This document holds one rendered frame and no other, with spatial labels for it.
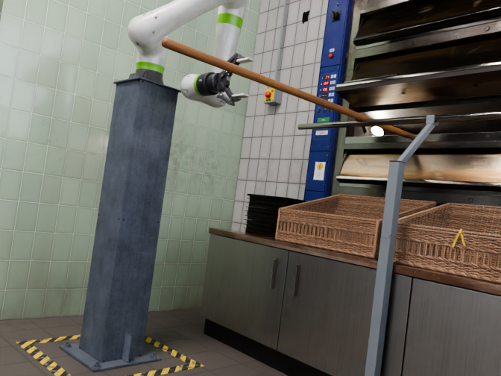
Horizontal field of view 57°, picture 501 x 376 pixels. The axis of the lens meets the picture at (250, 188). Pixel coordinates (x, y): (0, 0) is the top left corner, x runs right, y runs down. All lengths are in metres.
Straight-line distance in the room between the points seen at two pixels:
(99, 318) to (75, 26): 1.54
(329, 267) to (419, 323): 0.43
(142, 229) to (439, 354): 1.24
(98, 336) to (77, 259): 0.74
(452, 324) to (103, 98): 2.07
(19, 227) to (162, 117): 0.98
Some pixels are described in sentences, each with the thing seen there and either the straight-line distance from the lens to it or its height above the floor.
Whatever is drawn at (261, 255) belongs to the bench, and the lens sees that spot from 2.23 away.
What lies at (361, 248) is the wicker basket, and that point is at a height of 0.61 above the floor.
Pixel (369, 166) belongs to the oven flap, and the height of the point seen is 1.01.
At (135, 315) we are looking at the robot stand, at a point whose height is 0.19.
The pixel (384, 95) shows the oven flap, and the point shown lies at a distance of 2.53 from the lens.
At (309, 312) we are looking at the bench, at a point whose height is 0.31.
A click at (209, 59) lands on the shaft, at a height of 1.18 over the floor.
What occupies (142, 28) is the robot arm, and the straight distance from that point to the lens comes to 2.01.
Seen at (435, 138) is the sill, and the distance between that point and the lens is 2.39.
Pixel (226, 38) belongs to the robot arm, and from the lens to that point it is 2.13.
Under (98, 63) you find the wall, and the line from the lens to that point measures 2.79.
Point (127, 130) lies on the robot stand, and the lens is 2.05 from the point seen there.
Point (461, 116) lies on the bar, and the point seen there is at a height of 1.16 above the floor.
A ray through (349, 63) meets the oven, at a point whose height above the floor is 1.61.
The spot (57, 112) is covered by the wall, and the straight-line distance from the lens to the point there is 2.67.
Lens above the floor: 0.72
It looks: 2 degrees up
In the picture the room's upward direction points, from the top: 7 degrees clockwise
